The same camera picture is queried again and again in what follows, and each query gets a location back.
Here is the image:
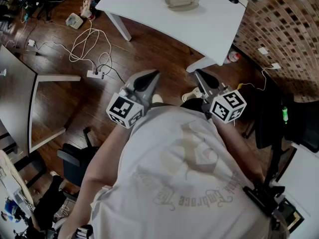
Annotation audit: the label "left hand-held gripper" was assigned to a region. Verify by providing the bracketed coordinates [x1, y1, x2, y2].
[106, 69, 161, 129]

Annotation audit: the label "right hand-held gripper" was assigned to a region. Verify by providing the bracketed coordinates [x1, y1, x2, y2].
[193, 68, 248, 124]

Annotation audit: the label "person's left forearm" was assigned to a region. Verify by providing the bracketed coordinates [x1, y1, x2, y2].
[79, 123, 139, 191]

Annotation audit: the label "person's right forearm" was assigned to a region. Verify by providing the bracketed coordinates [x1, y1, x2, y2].
[213, 118, 266, 184]

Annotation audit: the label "person's left shoe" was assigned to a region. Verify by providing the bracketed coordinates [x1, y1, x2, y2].
[151, 93, 164, 105]

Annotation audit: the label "person's shoe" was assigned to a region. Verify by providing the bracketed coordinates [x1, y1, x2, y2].
[181, 87, 204, 103]
[151, 93, 164, 105]

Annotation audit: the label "person's black trousers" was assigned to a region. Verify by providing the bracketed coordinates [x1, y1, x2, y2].
[180, 97, 207, 114]

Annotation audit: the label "person's right shoe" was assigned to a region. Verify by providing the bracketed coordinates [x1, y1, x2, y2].
[181, 87, 204, 103]

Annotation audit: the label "white power strip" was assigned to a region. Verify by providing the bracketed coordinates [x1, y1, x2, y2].
[86, 70, 105, 80]

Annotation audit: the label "red cap plastic bottle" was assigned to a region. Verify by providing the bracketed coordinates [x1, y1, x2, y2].
[223, 51, 241, 65]

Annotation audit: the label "black chair with hanging clothes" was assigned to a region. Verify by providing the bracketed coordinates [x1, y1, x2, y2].
[254, 93, 319, 154]

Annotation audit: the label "black office chair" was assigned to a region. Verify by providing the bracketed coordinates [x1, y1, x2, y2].
[56, 127, 100, 188]

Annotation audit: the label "person's white printed shirt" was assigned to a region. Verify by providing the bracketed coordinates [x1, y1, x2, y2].
[89, 105, 275, 239]

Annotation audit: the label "white table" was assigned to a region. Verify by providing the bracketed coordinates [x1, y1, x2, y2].
[95, 0, 249, 73]

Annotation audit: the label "white waste bin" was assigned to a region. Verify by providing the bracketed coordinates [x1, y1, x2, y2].
[65, 12, 84, 30]

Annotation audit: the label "white carton pile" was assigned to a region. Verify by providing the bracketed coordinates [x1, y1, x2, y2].
[79, 0, 97, 21]

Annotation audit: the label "white cable with yellow plug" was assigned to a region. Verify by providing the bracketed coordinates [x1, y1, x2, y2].
[236, 67, 275, 92]

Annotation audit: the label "long white looped cable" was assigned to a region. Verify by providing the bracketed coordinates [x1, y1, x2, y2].
[34, 27, 113, 72]

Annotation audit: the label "black body-worn mount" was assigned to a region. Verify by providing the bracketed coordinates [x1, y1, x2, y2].
[243, 180, 286, 218]

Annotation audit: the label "grey desk with white frame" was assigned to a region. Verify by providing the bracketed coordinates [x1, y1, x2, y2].
[0, 45, 82, 154]

